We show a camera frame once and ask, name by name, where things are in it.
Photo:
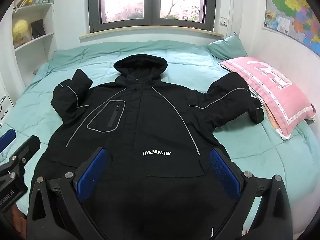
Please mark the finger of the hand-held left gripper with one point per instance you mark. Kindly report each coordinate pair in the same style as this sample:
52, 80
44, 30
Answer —
25, 151
7, 140

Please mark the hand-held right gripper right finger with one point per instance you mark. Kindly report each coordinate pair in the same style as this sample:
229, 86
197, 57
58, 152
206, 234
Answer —
225, 176

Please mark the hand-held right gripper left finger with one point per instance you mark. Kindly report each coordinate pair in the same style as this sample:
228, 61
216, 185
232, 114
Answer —
92, 176

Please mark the black hooded jacket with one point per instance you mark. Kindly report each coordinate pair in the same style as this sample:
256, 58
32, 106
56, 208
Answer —
155, 120

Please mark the white printed carton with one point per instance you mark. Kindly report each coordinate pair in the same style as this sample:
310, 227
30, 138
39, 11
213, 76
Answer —
3, 100

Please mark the pink printed pillow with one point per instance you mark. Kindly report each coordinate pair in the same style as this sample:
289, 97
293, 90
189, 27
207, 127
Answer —
275, 92

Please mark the yellow plush toy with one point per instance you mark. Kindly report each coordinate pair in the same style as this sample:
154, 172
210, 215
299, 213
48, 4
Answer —
20, 30

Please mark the teal quilted blanket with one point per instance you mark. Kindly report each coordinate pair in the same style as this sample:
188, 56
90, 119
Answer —
187, 62

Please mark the white bookshelf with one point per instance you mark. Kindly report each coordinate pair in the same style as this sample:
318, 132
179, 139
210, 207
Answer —
47, 20

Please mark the teal pillow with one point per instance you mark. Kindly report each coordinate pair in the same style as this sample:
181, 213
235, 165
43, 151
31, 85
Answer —
227, 47

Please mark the white windowsill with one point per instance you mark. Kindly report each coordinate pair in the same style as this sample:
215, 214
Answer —
150, 33

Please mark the dark framed window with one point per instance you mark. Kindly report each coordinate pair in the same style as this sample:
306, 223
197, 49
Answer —
152, 2

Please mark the white wall switch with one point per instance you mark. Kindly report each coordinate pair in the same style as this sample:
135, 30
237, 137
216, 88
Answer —
223, 20

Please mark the colourful wall map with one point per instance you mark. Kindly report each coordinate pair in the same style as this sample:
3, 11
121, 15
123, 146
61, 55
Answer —
292, 7

